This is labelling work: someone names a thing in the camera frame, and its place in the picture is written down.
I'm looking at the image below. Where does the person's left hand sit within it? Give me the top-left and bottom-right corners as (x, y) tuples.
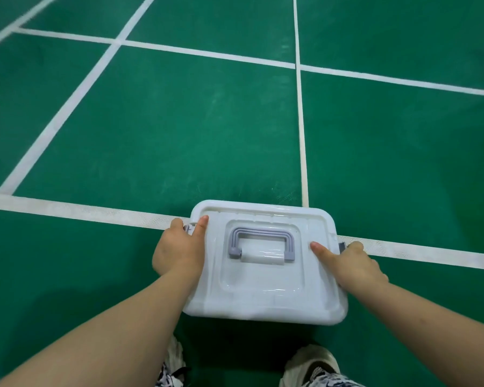
(152, 215), (209, 280)

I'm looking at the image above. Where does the person's right hand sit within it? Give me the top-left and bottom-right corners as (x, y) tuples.
(310, 241), (389, 288)

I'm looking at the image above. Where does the white plastic storage box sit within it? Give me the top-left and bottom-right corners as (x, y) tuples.
(182, 200), (348, 326)

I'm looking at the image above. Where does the person's right forearm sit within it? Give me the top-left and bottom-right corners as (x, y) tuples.
(345, 279), (484, 387)

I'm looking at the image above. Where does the person's left forearm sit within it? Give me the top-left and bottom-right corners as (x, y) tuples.
(0, 263), (202, 387)

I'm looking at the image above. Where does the white right sneaker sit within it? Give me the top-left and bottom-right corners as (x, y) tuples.
(279, 345), (364, 387)

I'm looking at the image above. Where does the white sneaker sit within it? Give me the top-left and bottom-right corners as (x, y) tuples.
(156, 335), (186, 387)
(279, 345), (364, 387)

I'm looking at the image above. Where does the white left sneaker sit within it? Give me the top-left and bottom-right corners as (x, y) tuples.
(156, 335), (186, 387)

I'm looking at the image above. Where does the grey box carry handle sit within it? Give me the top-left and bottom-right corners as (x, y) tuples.
(228, 227), (296, 263)

